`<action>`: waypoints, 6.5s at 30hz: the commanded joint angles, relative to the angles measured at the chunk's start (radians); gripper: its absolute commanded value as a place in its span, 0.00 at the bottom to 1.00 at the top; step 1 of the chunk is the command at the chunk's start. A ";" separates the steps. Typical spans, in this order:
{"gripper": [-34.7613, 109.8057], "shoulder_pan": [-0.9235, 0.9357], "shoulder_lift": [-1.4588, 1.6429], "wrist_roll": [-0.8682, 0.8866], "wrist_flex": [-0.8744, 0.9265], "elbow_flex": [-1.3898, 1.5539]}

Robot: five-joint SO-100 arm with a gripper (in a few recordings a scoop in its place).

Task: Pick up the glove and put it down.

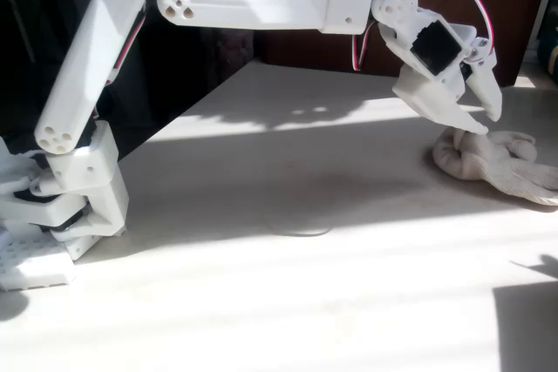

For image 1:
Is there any white cloth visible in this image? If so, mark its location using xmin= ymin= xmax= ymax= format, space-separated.
xmin=432 ymin=128 xmax=558 ymax=207

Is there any dark patterned curtain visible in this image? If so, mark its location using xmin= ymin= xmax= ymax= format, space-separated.
xmin=203 ymin=0 xmax=256 ymax=84

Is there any white perforated base plate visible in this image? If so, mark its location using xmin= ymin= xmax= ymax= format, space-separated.
xmin=0 ymin=227 xmax=76 ymax=293

